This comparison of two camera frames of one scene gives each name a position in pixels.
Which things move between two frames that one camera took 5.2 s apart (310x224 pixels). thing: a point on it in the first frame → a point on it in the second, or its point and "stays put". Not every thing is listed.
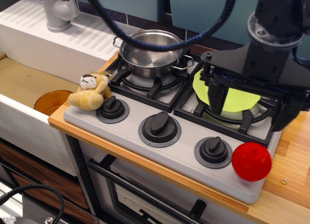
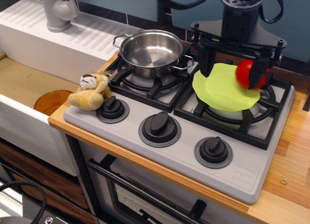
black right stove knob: [213, 152] stays put
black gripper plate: [230, 62] → [258, 35]
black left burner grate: [163, 93] stays put
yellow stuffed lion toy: [94, 90] stays put
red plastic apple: [251, 161] → [242, 70]
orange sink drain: [49, 102] stays put
